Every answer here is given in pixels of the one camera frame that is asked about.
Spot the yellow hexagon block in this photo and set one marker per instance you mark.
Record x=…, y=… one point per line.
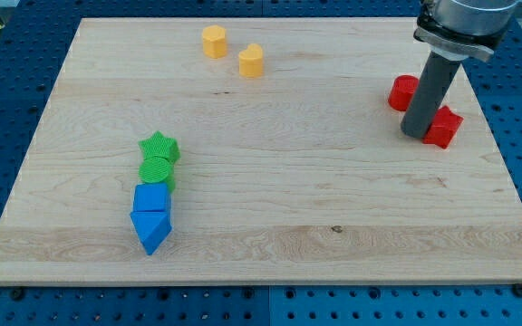
x=214, y=41

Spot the yellow heart block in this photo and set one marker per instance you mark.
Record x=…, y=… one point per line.
x=251, y=61

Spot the blue triangle block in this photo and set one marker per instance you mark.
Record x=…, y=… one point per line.
x=152, y=228

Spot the red star block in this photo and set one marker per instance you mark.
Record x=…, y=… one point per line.
x=443, y=128

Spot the green star block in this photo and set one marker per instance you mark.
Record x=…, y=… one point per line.
x=160, y=146

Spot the light wooden board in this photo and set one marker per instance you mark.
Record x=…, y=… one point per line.
x=299, y=176

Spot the blue square block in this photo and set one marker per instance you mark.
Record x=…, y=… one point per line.
x=151, y=198

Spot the red circle block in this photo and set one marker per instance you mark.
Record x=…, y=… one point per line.
x=402, y=91

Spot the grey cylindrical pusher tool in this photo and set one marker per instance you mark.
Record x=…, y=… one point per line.
x=434, y=82

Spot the green circle block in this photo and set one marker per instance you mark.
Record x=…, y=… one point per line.
x=157, y=170

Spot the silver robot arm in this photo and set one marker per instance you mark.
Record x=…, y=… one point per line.
x=462, y=29

